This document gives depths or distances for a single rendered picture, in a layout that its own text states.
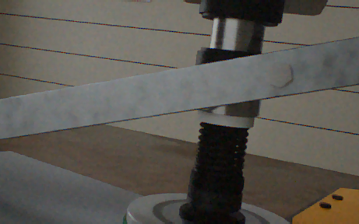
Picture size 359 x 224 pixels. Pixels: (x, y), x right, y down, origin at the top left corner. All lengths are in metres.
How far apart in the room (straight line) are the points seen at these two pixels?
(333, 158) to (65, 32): 4.41
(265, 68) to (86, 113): 0.22
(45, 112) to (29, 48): 8.07
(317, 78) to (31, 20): 8.24
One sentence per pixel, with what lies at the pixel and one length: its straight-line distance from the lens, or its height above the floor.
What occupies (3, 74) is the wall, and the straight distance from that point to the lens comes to 9.08.
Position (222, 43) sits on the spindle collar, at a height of 1.10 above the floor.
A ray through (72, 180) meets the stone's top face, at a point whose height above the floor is 0.86.
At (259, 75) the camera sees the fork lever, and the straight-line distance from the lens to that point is 0.57.
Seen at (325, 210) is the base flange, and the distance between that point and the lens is 1.26.
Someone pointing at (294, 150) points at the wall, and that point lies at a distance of 6.70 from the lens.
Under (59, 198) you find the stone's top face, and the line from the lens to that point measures 0.76.
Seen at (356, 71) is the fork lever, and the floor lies 1.09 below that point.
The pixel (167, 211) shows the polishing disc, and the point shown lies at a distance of 0.66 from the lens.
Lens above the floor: 1.07
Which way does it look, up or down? 6 degrees down
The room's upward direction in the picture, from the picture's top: 8 degrees clockwise
